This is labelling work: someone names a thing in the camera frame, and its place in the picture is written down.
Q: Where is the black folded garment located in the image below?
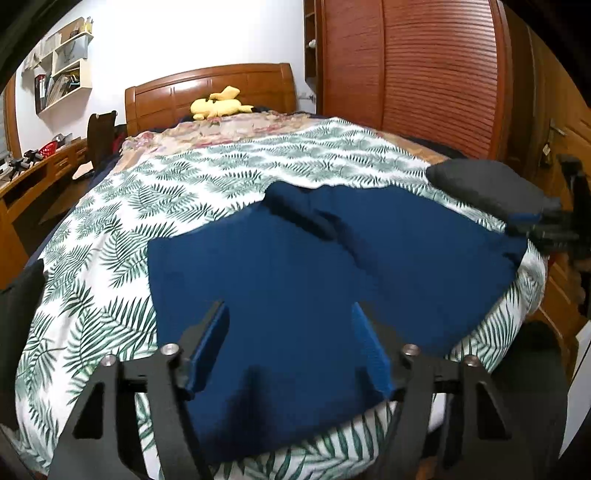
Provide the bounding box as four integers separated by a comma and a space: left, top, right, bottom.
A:
0, 259, 46, 430

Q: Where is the navy blue suit jacket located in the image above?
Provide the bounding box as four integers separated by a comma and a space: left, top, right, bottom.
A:
147, 182, 527, 464

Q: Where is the wooden desk cabinet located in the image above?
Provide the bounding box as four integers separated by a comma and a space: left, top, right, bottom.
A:
0, 139, 87, 287

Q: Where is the red basket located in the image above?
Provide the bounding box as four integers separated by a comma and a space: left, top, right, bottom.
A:
39, 140, 58, 158

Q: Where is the dark wooden chair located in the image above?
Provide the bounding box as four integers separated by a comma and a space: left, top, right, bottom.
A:
86, 110, 117, 171

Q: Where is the wooden headboard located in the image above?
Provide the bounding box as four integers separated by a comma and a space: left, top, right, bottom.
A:
125, 63, 297, 136

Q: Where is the wooden louvered wardrobe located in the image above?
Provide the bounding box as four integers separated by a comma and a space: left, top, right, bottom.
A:
304, 1, 590, 195

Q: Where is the white wall shelf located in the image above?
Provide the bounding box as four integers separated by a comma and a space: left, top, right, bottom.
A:
22, 16, 94, 116

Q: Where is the yellow plush toy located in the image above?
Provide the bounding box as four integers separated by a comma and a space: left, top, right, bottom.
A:
189, 86, 253, 120

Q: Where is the dark grey folded garment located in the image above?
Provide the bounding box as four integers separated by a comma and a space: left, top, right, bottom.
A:
426, 159, 562, 224

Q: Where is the floral blanket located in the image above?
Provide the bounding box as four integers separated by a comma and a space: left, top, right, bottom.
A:
121, 110, 324, 155

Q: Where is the palm leaf print bedsheet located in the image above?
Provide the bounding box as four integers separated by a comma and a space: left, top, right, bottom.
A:
11, 115, 547, 479

